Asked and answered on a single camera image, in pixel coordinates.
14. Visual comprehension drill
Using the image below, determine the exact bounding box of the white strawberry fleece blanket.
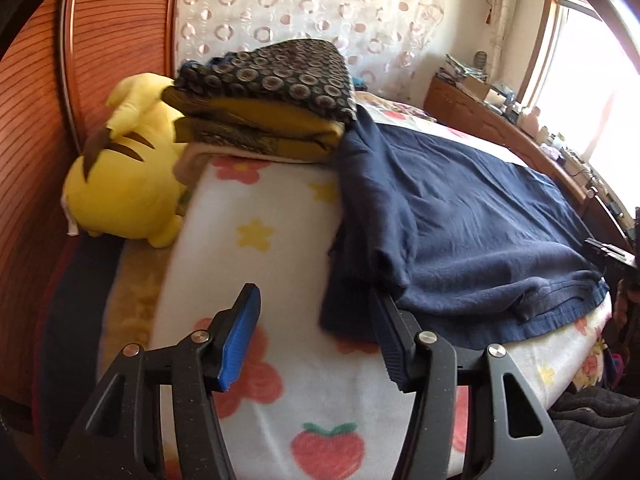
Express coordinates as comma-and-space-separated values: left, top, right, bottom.
96, 142, 614, 480

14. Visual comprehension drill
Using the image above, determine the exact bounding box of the stack of papers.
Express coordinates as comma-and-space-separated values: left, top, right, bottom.
442, 54, 487, 82

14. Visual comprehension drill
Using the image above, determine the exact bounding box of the sheer circle pattern curtain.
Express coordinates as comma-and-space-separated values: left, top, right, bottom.
174, 0, 444, 102

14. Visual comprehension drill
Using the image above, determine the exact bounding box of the floral bed blanket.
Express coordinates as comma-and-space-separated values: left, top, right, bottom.
356, 91, 612, 401

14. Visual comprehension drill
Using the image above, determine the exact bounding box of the person's right hand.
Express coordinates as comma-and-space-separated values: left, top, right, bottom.
613, 278, 640, 341

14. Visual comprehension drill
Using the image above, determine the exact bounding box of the cardboard box on sideboard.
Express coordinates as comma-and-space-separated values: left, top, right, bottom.
458, 77, 506, 107

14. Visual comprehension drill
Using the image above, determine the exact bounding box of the window with wooden frame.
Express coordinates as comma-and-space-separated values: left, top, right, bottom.
524, 0, 639, 209

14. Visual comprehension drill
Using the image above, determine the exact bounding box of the beige window drape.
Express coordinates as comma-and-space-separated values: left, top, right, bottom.
487, 0, 518, 84

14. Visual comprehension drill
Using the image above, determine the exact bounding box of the yellow plush toy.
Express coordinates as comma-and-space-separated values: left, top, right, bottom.
61, 73, 186, 248

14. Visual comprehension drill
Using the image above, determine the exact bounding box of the long wooden sideboard cabinet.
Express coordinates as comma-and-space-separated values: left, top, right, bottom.
423, 76, 631, 249

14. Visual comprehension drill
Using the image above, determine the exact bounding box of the navy printed t-shirt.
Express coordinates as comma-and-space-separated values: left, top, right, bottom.
320, 108, 608, 349

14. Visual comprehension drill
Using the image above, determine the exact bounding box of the pink white bottle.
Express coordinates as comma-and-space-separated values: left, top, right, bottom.
518, 106, 540, 139

